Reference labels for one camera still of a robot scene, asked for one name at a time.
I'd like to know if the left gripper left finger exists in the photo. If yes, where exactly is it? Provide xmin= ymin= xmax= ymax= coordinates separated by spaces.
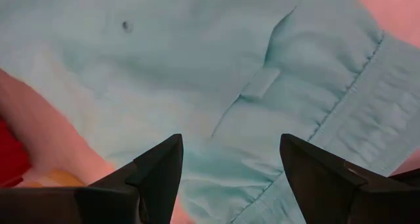
xmin=87 ymin=133 xmax=184 ymax=224

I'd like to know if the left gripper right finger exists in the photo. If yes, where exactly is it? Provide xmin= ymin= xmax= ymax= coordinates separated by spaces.
xmin=279 ymin=133 xmax=368 ymax=224

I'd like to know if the turquoise garment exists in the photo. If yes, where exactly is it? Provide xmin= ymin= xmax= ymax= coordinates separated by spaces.
xmin=0 ymin=0 xmax=420 ymax=224

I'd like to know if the red plastic laundry bin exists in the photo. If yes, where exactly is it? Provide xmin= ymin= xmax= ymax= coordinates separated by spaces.
xmin=0 ymin=117 xmax=33 ymax=189

